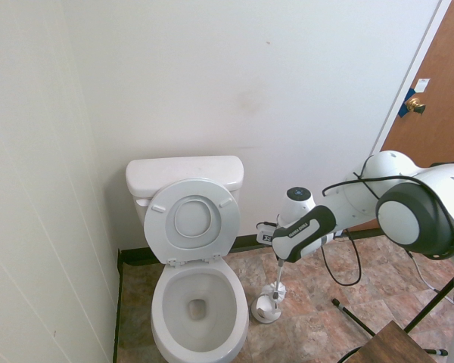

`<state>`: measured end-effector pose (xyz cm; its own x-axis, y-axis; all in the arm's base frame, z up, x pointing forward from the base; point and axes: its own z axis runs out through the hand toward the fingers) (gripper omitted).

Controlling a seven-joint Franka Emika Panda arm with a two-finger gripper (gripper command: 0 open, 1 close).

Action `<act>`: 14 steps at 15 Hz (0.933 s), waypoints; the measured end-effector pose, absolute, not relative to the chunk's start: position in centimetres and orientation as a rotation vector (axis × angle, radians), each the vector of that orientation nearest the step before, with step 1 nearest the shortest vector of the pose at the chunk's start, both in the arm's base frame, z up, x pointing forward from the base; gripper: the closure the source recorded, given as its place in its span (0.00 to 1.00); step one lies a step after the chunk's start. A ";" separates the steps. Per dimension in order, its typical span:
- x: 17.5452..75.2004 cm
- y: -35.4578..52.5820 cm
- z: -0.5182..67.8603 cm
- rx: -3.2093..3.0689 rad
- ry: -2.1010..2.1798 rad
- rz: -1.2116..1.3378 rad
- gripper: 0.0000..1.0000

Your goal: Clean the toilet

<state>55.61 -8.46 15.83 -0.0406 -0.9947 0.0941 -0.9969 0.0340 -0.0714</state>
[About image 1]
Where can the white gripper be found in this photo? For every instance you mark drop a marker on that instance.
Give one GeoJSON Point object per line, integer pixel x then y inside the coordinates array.
{"type": "Point", "coordinates": [265, 238]}

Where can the white brush holder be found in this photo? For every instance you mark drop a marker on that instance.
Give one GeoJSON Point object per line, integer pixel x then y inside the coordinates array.
{"type": "Point", "coordinates": [266, 317]}

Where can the white toilet bowl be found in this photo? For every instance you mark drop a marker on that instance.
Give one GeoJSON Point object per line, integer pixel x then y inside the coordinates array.
{"type": "Point", "coordinates": [234, 325]}

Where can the white toilet brush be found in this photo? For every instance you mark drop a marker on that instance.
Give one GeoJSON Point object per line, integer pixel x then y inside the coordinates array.
{"type": "Point", "coordinates": [274, 291]}

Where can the blue tape strip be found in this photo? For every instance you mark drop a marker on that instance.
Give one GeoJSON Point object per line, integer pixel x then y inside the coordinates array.
{"type": "Point", "coordinates": [403, 109]}

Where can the black camera tripod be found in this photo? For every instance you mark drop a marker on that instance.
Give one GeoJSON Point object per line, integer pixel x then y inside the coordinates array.
{"type": "Point", "coordinates": [336, 302]}

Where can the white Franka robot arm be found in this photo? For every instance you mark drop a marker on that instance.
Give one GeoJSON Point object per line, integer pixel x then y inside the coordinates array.
{"type": "Point", "coordinates": [401, 215]}

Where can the brown wooden table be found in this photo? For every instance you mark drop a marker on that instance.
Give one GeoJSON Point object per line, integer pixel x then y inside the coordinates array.
{"type": "Point", "coordinates": [397, 344]}

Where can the brown wooden door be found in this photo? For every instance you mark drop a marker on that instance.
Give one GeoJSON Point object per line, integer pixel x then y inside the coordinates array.
{"type": "Point", "coordinates": [439, 132]}

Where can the brass door knob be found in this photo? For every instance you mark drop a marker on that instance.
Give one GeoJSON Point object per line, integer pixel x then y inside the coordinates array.
{"type": "Point", "coordinates": [414, 104]}

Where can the white paper note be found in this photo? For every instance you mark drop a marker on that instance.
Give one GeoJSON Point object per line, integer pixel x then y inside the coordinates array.
{"type": "Point", "coordinates": [422, 85]}

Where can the white toilet tank lid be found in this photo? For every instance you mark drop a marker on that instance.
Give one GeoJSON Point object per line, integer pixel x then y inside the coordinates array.
{"type": "Point", "coordinates": [181, 170]}

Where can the white toilet tank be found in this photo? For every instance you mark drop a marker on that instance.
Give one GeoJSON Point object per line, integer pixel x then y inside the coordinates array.
{"type": "Point", "coordinates": [138, 215]}

